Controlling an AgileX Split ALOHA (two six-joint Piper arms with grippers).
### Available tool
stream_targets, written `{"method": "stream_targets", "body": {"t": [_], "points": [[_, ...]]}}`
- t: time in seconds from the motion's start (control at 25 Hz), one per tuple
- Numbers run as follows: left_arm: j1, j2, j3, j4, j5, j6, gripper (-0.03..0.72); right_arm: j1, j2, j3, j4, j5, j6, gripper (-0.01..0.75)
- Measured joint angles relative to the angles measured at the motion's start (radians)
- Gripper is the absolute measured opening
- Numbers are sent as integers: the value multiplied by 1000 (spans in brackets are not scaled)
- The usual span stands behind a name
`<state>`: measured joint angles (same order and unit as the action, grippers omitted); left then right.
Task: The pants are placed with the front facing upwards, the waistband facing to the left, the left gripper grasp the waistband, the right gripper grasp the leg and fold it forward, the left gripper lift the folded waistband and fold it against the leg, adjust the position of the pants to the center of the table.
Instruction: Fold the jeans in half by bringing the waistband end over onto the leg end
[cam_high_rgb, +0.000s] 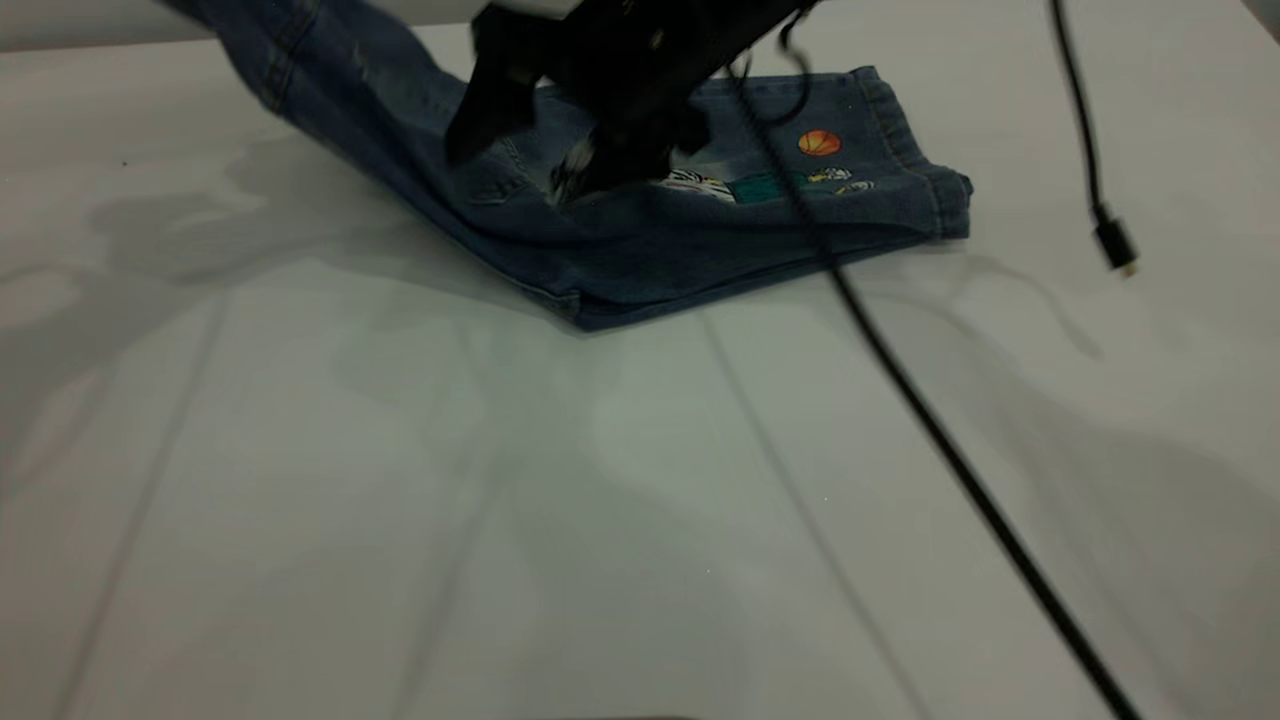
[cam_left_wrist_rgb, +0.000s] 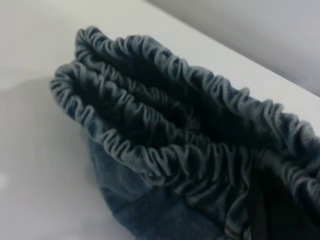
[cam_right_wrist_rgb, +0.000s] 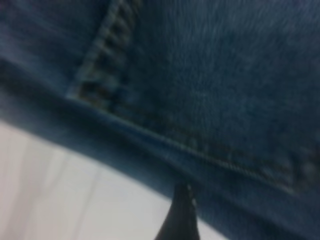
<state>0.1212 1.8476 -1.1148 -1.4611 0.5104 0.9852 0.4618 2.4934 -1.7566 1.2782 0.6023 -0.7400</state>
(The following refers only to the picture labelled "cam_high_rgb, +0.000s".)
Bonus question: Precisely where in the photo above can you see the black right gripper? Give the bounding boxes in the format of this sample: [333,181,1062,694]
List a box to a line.
[444,0,819,203]

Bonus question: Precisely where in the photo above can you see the blue denim jeans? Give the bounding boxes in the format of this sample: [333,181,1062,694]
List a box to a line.
[165,0,973,333]

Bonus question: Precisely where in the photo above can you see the black cable with plug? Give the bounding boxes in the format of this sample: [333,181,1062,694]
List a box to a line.
[1047,0,1141,279]

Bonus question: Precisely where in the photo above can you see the long black cable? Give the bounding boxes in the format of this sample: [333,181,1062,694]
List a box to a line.
[725,10,1146,720]

